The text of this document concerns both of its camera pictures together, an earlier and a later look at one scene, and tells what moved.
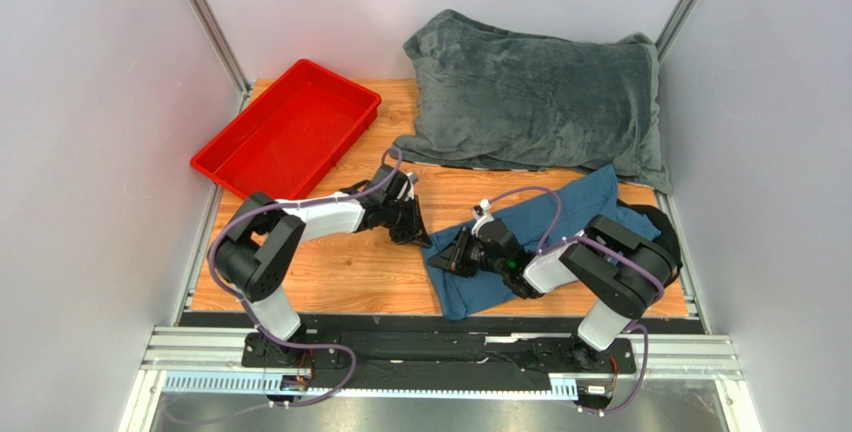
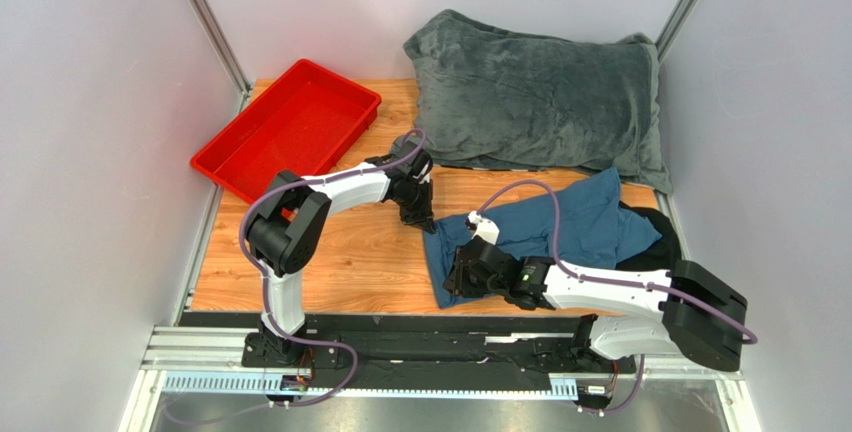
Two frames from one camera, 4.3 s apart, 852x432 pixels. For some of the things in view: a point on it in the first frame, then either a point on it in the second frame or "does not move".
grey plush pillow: x=492 y=98 does not move
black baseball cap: x=667 y=239 does not move
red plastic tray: x=296 y=131 does not move
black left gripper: x=415 y=232 → x=422 y=217
